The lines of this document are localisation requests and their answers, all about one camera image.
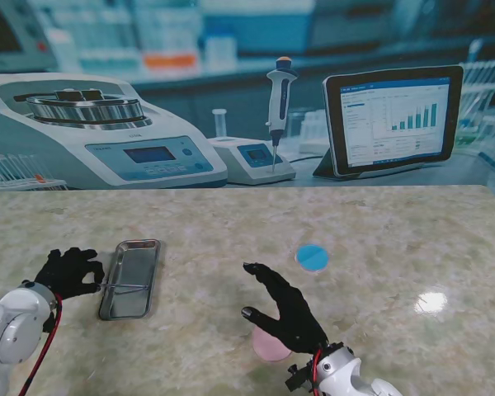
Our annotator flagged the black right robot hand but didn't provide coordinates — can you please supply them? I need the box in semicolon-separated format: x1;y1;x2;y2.
241;262;330;355

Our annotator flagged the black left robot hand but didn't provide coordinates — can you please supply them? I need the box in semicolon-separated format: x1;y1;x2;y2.
33;247;106;301

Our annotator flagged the pink culture dish lid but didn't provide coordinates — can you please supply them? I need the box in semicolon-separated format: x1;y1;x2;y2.
251;328;293;363

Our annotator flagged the blue round filter paper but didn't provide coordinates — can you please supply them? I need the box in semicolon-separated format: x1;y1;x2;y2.
295;243;329;271

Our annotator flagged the stainless steel tray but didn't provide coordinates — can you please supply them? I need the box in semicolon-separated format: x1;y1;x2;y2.
97;238;163;321

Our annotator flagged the printed laboratory backdrop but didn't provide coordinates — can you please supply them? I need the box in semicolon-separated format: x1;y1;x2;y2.
0;0;495;195

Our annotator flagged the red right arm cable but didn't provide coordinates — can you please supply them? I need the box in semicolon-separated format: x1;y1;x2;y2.
310;348;323;393

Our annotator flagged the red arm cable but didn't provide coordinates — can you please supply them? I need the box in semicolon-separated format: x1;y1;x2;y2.
18;293;64;396
310;348;323;393

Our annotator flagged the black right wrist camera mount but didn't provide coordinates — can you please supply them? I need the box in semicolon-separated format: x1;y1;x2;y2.
285;362;314;393

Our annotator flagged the red left arm cable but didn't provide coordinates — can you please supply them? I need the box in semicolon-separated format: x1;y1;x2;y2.
18;293;64;396

